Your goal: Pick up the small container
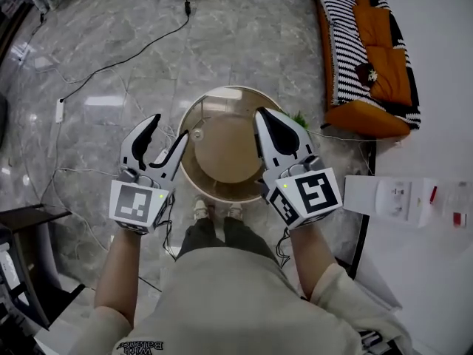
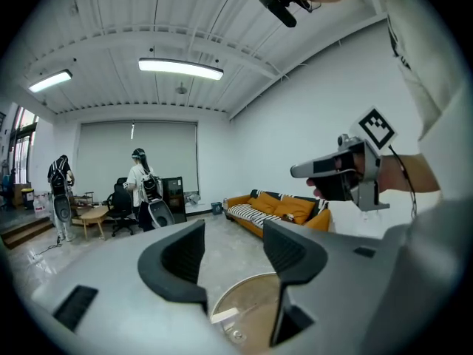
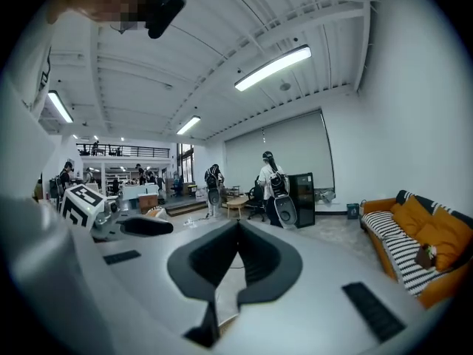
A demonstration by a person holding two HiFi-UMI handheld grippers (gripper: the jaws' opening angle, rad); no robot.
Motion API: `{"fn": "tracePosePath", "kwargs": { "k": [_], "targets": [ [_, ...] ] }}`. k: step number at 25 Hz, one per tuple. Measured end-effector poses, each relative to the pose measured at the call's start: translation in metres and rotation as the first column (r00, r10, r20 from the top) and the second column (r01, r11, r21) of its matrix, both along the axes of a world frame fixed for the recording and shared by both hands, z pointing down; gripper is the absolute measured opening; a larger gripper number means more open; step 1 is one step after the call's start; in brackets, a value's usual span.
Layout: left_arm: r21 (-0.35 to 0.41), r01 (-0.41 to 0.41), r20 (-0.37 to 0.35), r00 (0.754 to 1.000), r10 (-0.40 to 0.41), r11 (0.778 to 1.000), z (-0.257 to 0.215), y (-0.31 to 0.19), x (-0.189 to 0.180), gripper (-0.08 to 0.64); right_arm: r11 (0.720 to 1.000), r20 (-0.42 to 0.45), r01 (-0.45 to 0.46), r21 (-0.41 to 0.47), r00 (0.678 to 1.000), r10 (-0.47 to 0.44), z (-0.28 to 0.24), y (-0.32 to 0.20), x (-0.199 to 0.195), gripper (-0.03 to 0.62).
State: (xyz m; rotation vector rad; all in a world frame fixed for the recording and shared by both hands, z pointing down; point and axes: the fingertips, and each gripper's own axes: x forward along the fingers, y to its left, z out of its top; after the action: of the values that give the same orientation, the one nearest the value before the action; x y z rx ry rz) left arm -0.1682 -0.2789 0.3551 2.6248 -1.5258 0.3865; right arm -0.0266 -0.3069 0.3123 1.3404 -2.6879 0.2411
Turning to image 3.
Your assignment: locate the black office chair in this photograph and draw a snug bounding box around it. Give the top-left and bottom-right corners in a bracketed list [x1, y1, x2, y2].
[245, 175, 267, 222]

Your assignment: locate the long ceiling light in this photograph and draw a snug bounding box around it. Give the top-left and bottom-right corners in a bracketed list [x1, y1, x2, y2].
[175, 115, 202, 136]
[234, 44, 313, 92]
[47, 89, 75, 124]

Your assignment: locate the small brown bag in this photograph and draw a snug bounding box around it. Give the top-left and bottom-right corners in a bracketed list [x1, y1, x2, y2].
[414, 243, 439, 271]

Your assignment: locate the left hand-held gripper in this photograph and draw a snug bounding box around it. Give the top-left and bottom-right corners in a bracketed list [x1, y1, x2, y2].
[58, 183, 175, 243]

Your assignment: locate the black and white striped blanket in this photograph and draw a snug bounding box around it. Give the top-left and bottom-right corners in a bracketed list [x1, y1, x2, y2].
[361, 189, 459, 297]

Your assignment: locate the black cabinet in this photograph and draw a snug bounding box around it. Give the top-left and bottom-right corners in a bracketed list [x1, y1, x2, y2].
[287, 172, 316, 229]

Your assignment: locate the black head-mounted camera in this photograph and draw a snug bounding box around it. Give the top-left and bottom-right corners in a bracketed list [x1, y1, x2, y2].
[146, 0, 188, 39]

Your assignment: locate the wooden box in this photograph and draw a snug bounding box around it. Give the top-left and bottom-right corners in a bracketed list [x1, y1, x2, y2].
[137, 193, 160, 214]

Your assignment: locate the wooden oval table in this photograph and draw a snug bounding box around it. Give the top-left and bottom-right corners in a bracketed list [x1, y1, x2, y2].
[225, 195, 250, 220]

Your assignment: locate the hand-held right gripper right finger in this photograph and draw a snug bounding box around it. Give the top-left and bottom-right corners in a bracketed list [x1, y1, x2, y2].
[220, 220, 446, 355]

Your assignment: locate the orange sofa cushion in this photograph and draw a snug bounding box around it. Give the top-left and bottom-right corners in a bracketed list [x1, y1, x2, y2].
[415, 207, 473, 272]
[392, 195, 433, 236]

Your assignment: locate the black balcony railing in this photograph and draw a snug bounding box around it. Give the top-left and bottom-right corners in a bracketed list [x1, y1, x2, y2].
[75, 143, 172, 158]

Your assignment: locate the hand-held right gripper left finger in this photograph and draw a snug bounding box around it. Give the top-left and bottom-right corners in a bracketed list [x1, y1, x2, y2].
[73, 220, 240, 355]

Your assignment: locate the orange sofa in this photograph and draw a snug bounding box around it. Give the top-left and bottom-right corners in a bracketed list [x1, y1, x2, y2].
[359, 189, 473, 310]

